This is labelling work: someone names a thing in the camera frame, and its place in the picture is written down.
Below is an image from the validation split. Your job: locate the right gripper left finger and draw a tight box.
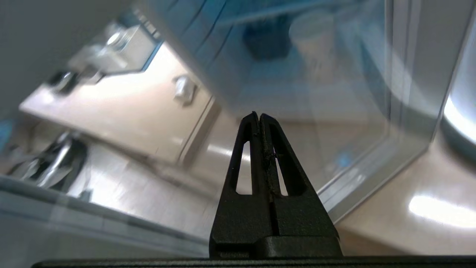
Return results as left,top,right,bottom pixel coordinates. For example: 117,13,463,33
209,111,274,258

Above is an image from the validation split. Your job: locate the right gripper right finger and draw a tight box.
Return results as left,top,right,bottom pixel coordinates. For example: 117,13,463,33
256,113,343,258

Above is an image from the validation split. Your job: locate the glass fridge door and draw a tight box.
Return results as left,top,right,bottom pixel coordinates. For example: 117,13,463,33
136,0,435,224

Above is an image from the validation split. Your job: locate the white paper cup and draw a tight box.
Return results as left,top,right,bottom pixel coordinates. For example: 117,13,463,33
288,10,336,73

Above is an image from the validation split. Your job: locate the white knob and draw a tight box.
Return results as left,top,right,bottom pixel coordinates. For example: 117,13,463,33
173,74,198,107

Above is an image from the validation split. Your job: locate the beige cabinet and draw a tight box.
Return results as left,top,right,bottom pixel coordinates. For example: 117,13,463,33
19,40,221,166

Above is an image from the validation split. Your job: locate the dark blue container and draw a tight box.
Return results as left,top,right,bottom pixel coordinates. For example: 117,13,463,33
243,14,293,61

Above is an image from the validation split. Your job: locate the black and silver chair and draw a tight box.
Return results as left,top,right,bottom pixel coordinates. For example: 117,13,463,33
7,131,89,193

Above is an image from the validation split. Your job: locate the silver machine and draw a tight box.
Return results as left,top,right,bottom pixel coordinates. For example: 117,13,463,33
68,20,161,77

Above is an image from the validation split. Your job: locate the clear plastic container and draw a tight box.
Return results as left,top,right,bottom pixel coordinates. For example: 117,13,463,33
136,0,476,224

